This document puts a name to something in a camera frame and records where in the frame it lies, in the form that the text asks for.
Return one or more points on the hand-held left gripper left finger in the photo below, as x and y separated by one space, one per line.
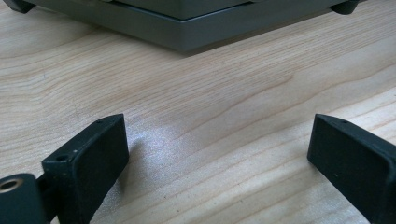
93 165

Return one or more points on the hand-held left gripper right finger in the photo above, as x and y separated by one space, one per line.
355 165

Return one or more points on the dark grey corner rack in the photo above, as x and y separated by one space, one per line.
186 28

